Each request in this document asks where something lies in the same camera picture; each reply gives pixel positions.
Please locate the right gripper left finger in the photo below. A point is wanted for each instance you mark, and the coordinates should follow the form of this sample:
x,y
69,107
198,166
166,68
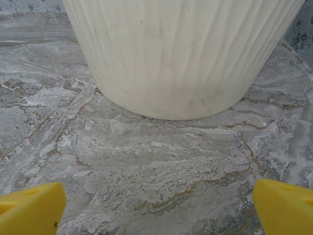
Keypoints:
x,y
29,210

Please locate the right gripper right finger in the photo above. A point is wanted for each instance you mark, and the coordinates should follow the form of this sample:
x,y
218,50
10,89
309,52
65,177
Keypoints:
x,y
286,210

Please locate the cream ribbed plastic bin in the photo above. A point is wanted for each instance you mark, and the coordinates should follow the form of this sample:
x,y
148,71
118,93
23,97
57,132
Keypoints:
x,y
171,61

